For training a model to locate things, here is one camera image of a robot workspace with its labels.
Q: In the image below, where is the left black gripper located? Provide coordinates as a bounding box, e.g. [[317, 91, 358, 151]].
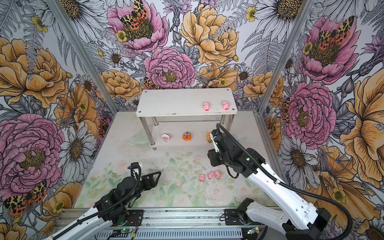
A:
[[122, 172, 161, 206]]

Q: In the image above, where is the pink bear yellow flower toy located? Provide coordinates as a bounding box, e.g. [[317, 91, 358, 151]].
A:
[[206, 133, 213, 143]]

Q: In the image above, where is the pink pig toy pair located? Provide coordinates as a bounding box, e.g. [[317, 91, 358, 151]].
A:
[[199, 174, 206, 182]]

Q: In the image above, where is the white hooded pink doll toy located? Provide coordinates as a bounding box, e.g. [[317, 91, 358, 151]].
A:
[[161, 134, 171, 143]]

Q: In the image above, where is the pink bear orange donut toy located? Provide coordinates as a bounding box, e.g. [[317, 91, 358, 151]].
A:
[[183, 132, 192, 141]]

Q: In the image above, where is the pink pig toy front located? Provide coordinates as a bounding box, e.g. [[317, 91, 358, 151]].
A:
[[203, 102, 210, 112]]

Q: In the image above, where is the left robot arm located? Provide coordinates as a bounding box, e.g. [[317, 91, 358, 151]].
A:
[[46, 169, 162, 240]]

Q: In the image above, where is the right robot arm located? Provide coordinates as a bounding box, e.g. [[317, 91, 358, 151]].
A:
[[208, 131, 331, 240]]

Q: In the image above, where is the white two-tier shelf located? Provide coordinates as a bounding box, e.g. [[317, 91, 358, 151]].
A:
[[136, 88, 238, 149]]

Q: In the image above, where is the left black cable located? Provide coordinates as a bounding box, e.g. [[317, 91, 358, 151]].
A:
[[52, 163, 142, 239]]

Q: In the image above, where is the black cable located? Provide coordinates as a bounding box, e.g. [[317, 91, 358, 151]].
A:
[[215, 123, 354, 240], [52, 163, 142, 239]]

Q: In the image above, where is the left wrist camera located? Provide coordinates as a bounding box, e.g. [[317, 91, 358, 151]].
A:
[[128, 162, 142, 173]]

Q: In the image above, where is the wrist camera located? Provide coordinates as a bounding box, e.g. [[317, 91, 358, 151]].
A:
[[128, 162, 142, 173], [210, 129, 221, 153]]

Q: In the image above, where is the aluminium front rail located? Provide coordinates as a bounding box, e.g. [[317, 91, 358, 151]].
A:
[[53, 206, 311, 229]]

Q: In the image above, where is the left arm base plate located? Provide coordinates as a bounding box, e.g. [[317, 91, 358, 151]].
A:
[[120, 210, 144, 227]]

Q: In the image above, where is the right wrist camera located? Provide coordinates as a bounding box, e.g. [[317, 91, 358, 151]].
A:
[[210, 129, 221, 153]]

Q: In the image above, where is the right black cable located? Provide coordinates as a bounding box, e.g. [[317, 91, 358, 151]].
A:
[[215, 123, 354, 240]]

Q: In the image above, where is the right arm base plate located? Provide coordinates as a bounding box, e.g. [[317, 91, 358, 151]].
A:
[[224, 209, 250, 226]]

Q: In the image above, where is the white vented cable duct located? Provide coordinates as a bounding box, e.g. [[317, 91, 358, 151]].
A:
[[112, 228, 243, 240]]

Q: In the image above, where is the right aluminium corner post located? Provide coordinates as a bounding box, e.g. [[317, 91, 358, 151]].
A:
[[258, 0, 315, 115]]

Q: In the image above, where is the aluminium corner post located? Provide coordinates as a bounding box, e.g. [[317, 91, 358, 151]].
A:
[[47, 1, 119, 115], [258, 0, 315, 115]]

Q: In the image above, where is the left aluminium corner post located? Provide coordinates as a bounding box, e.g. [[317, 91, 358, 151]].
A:
[[47, 1, 119, 115]]

